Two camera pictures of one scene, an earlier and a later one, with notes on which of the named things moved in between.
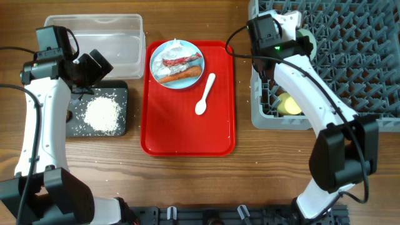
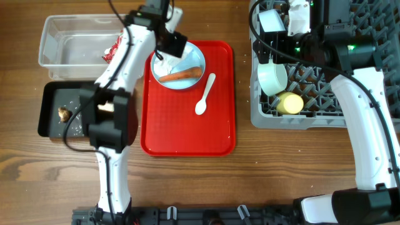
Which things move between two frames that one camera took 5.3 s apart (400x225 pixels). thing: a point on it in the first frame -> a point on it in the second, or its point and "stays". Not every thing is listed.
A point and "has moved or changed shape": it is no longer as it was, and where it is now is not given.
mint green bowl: x=304 y=32 has moved or changed shape
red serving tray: x=171 y=127 stays
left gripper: x=97 y=72 -> x=175 y=44
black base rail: x=230 y=215 stays
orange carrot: x=189 y=72 stays
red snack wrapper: x=168 y=62 -> x=110 y=52
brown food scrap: x=69 y=115 stays
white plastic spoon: x=200 y=105 stays
